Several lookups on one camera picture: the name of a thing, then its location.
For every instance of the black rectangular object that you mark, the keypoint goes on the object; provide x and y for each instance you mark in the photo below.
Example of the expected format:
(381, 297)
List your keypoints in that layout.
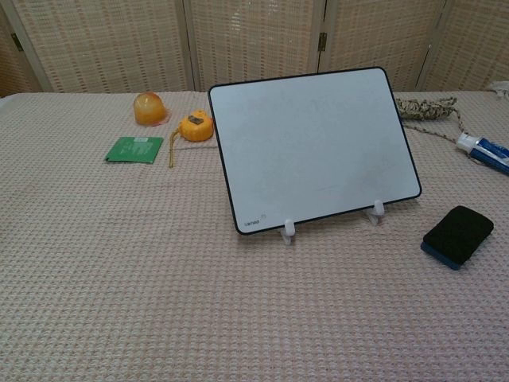
(457, 235)

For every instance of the white tablet board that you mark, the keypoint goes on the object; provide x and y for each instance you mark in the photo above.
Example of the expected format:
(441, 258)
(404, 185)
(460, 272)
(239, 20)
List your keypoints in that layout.
(310, 151)

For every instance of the white plastic board stand foot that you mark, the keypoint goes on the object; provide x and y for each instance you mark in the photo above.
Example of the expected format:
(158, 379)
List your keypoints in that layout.
(375, 213)
(288, 230)

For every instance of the yellow tape measure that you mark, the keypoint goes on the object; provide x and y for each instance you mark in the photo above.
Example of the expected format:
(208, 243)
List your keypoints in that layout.
(196, 129)

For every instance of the green square packet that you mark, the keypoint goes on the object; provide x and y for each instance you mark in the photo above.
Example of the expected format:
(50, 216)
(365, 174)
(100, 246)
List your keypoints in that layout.
(134, 149)

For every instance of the beige waffle tablecloth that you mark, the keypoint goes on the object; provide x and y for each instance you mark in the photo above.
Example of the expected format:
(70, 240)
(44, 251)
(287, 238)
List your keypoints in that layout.
(159, 278)

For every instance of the peach fruit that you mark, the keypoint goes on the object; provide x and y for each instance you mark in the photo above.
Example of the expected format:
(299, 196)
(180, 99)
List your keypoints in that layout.
(150, 109)

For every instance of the woven folding screen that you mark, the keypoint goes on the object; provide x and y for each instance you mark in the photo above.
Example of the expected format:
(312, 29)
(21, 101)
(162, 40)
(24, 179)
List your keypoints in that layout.
(119, 40)

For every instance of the blue white toothpaste tube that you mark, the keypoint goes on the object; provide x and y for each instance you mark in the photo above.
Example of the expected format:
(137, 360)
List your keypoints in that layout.
(487, 153)

